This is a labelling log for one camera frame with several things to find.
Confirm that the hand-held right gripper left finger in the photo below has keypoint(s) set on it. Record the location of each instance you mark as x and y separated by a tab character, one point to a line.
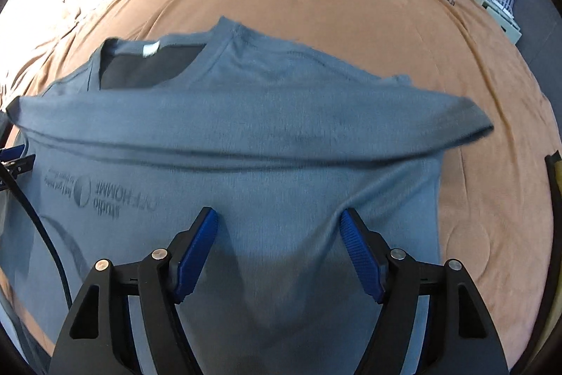
197	252

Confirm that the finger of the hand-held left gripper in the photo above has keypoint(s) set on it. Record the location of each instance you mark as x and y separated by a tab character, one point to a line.
13	155

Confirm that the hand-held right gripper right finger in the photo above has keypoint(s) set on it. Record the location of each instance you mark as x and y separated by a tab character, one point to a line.
362	256

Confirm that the grey t-shirt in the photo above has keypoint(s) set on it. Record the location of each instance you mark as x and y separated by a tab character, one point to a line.
263	137

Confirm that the orange blanket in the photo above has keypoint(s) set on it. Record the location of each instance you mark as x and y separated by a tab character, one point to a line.
329	6

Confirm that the white nightstand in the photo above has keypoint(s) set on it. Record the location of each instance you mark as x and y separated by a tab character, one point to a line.
511	30

